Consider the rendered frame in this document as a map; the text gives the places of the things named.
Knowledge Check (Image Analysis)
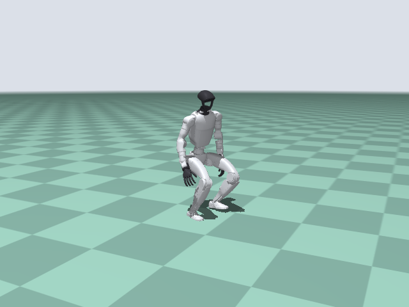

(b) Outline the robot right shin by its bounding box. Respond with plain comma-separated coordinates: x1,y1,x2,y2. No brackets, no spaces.
190,178,210,214

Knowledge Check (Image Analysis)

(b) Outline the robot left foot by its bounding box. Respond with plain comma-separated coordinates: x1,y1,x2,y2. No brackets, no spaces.
208,201,229,209

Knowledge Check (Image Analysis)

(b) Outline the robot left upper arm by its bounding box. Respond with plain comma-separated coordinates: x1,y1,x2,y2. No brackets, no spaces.
213,111,222,139

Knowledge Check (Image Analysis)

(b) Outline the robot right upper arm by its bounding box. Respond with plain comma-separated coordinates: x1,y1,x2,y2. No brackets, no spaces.
176,115,196,148

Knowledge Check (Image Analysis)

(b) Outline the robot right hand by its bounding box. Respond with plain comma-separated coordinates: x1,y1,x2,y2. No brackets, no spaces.
181,163,197,186

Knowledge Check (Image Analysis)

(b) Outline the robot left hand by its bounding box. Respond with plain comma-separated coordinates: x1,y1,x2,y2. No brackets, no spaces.
218,154,224,177

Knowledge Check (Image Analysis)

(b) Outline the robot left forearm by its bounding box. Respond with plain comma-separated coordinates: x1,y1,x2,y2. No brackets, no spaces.
215,132,224,156

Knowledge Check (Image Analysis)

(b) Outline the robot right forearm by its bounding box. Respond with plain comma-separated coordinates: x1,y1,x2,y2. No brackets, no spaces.
176,139,187,168

